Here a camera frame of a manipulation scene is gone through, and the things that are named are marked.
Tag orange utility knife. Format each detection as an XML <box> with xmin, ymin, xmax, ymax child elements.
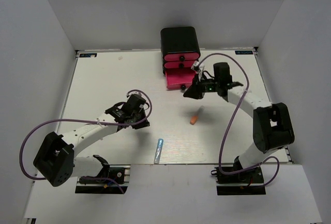
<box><xmin>190</xmin><ymin>106</ymin><xmax>205</xmax><ymax>125</ymax></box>

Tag pink bottom drawer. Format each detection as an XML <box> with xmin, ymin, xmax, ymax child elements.
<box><xmin>165</xmin><ymin>68</ymin><xmax>195</xmax><ymax>89</ymax></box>

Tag pink drawer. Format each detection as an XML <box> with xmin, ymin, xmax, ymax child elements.
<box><xmin>163</xmin><ymin>61</ymin><xmax>195</xmax><ymax>69</ymax></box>
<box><xmin>165</xmin><ymin>68</ymin><xmax>195</xmax><ymax>89</ymax></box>
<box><xmin>162</xmin><ymin>52</ymin><xmax>201</xmax><ymax>62</ymax></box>

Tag light blue utility knife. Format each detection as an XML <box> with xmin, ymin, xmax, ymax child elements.
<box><xmin>154</xmin><ymin>139</ymin><xmax>164</xmax><ymax>165</ymax></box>

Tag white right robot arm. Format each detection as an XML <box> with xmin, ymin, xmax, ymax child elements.
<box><xmin>183</xmin><ymin>62</ymin><xmax>295</xmax><ymax>182</ymax></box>

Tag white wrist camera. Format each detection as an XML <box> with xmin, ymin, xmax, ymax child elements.
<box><xmin>126</xmin><ymin>91</ymin><xmax>141</xmax><ymax>98</ymax></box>
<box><xmin>191</xmin><ymin>61</ymin><xmax>205</xmax><ymax>74</ymax></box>

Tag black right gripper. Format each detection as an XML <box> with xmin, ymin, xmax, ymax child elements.
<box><xmin>184</xmin><ymin>73</ymin><xmax>221</xmax><ymax>99</ymax></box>

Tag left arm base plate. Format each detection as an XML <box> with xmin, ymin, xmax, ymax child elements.
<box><xmin>75</xmin><ymin>166</ymin><xmax>130</xmax><ymax>195</ymax></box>

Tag black drawer cabinet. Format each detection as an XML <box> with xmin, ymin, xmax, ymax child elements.
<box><xmin>160</xmin><ymin>26</ymin><xmax>201</xmax><ymax>73</ymax></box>

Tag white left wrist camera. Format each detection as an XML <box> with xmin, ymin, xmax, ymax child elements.
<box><xmin>126</xmin><ymin>91</ymin><xmax>141</xmax><ymax>98</ymax></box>

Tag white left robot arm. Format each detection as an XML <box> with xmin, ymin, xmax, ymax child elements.
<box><xmin>33</xmin><ymin>90</ymin><xmax>152</xmax><ymax>187</ymax></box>

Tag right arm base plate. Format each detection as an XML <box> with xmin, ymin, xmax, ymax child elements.
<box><xmin>210</xmin><ymin>167</ymin><xmax>266</xmax><ymax>196</ymax></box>

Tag pink top drawer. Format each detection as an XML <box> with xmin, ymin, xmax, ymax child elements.
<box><xmin>162</xmin><ymin>52</ymin><xmax>201</xmax><ymax>62</ymax></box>

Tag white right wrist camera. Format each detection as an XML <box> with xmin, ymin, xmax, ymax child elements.
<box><xmin>191</xmin><ymin>61</ymin><xmax>205</xmax><ymax>74</ymax></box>

